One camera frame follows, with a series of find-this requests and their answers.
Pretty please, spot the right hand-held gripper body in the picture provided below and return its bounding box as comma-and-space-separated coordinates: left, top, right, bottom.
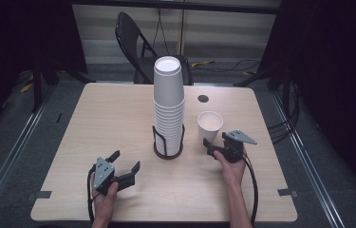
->
221, 128, 258, 164

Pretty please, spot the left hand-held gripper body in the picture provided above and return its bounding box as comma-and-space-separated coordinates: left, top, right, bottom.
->
91, 157, 136, 196

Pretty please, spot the single white paper cup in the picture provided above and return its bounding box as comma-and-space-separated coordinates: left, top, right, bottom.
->
197, 110, 224, 146

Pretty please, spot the black wire cup holder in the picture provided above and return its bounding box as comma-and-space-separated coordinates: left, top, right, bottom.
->
152, 123, 186, 161

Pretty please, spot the stack of white paper cups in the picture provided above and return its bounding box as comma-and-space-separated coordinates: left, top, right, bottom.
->
152, 55, 186, 157

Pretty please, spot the person's right hand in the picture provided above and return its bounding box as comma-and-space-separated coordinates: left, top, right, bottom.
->
213, 148, 249, 189

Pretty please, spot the person's left hand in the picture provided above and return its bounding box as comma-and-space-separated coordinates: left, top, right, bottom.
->
90, 172, 120, 222

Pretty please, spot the grey tape strip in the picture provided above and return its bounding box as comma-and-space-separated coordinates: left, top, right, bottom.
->
27, 190, 53, 202
276, 188, 298, 198

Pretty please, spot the dark metal stand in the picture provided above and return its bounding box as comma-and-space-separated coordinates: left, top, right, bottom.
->
31, 65, 88, 114
234, 67, 297, 112

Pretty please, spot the black folding chair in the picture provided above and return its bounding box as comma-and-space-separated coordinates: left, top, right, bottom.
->
115, 11, 195, 86

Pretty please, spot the black curtain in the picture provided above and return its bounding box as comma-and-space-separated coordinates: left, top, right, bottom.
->
260, 0, 356, 198

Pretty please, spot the left hand-held gripper cable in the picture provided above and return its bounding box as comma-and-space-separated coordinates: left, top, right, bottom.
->
85, 165, 102, 224

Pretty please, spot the hand-held gripper cable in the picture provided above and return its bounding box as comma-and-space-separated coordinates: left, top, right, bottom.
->
242, 154, 259, 226
85, 165, 102, 224

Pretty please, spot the right hand-held gripper cable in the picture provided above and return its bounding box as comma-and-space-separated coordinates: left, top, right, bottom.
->
242, 154, 259, 226

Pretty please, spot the bundle of black cables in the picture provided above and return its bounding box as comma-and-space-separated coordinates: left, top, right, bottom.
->
266, 81, 304, 144

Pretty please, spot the metal floor rail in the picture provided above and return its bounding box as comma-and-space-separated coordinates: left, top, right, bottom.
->
0, 88, 56, 222
269, 89, 347, 228

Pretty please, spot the black floor cable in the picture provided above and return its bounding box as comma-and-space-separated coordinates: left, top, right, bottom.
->
213, 58, 261, 74

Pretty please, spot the yellow floor cable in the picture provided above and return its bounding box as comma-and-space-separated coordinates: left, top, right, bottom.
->
190, 60, 215, 68

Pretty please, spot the black power cable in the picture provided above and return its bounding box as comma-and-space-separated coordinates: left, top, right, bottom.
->
152, 8, 162, 49
158, 8, 169, 49

